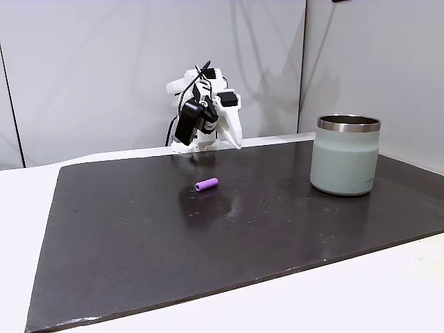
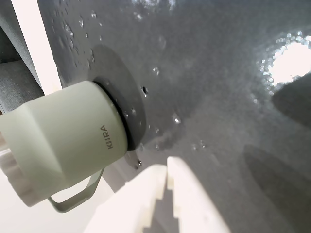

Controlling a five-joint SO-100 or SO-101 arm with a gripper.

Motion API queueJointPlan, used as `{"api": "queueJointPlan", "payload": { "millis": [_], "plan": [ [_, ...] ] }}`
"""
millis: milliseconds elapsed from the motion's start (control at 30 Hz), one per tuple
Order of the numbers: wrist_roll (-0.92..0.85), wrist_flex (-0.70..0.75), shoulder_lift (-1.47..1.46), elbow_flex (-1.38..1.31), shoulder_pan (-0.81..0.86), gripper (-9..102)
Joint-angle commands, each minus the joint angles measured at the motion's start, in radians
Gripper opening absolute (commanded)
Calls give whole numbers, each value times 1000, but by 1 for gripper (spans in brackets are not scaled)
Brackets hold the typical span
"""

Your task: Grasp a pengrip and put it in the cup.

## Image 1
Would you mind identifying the purple pen grip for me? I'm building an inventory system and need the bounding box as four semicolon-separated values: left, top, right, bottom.
194;177;219;193

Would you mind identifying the pale green steel-rimmed cup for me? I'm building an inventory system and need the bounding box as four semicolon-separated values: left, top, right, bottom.
309;114;382;197

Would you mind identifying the black table mat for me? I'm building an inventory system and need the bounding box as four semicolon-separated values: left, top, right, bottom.
24;139;444;333

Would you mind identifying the black camera box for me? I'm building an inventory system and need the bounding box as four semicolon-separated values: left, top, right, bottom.
173;98;206;147

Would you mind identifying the black camera cable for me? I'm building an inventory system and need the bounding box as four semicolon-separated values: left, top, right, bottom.
176;60;213;119

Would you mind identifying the black power cable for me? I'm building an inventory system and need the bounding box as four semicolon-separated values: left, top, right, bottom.
165;116;179;147

